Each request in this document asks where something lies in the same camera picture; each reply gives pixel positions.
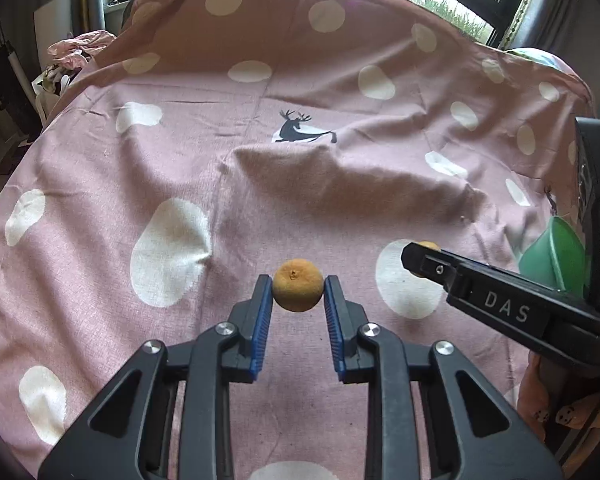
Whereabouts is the lone tan longan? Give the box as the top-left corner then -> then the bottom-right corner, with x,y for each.
417,240 -> 441,252

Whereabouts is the green plastic bowl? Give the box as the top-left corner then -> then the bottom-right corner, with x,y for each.
518,216 -> 585,298

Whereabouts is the crumpled pink clothing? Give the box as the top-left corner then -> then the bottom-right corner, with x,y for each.
47,30 -> 117,70

